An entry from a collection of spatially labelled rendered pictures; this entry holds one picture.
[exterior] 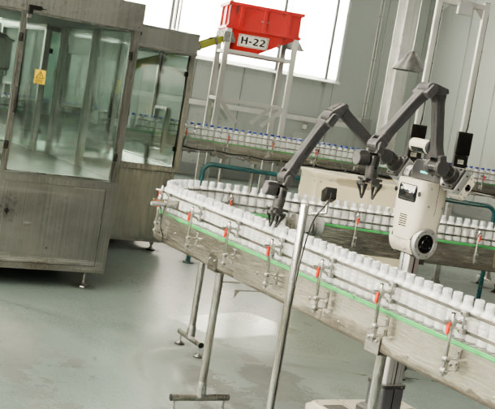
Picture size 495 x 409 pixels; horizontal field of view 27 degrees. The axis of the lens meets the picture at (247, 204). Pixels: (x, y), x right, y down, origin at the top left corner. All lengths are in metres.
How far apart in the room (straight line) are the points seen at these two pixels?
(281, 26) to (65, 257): 4.78
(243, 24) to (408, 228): 7.04
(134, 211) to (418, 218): 5.77
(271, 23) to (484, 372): 8.57
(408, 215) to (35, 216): 3.81
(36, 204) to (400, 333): 4.52
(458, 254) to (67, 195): 3.09
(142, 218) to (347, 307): 6.29
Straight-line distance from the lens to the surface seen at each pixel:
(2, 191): 8.05
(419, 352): 4.08
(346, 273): 4.53
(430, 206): 5.14
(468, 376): 3.87
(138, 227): 10.58
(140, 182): 10.50
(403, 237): 5.18
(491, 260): 7.45
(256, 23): 11.93
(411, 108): 4.81
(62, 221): 8.24
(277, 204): 5.02
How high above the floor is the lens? 1.77
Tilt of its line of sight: 6 degrees down
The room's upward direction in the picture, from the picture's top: 9 degrees clockwise
